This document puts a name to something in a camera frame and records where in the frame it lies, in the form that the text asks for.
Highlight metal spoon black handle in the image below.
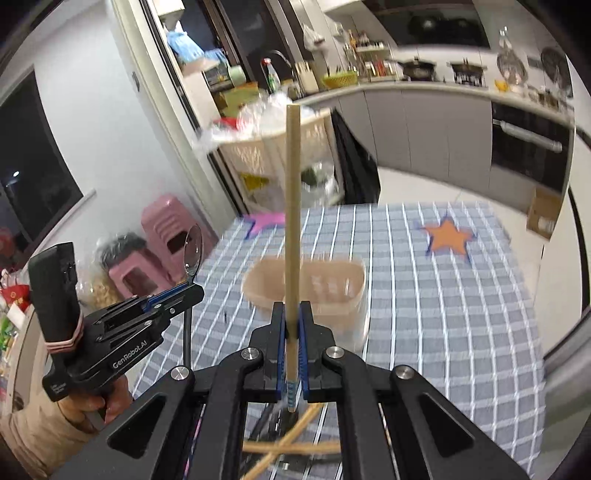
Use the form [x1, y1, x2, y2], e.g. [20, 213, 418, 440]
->
[183, 224, 204, 368]

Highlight plain wooden chopstick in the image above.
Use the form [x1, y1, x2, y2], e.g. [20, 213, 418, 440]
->
[284, 104, 301, 412]

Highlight person's left hand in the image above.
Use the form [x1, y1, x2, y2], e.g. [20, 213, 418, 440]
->
[57, 376, 133, 433]

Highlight short pink plastic stool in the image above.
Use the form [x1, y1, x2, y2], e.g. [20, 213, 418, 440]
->
[108, 249, 173, 298]

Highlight beige plastic utensil holder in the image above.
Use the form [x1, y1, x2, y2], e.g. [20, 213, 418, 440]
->
[242, 257, 370, 353]

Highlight tall pink plastic stool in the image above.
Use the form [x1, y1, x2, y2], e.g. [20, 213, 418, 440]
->
[140, 194, 217, 283]

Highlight blue checkered tablecloth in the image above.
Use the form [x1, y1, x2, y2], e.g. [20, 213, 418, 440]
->
[131, 201, 548, 480]

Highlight beige plastic basket rack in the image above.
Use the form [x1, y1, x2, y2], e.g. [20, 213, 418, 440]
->
[217, 108, 344, 213]

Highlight green basket on counter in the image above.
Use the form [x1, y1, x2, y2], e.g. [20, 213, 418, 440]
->
[322, 71, 359, 90]

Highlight cardboard box on floor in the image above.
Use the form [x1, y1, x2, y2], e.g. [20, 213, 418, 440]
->
[526, 187, 563, 240]

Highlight built-in black oven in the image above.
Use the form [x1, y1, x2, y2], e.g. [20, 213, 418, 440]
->
[492, 102, 572, 192]

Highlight black wok on stove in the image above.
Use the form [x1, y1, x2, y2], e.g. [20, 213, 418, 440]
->
[397, 57, 437, 82]

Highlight black pot on stove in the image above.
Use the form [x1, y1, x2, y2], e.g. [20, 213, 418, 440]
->
[449, 59, 487, 87]

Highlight black range hood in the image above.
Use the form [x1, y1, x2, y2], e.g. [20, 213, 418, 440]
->
[363, 0, 490, 48]

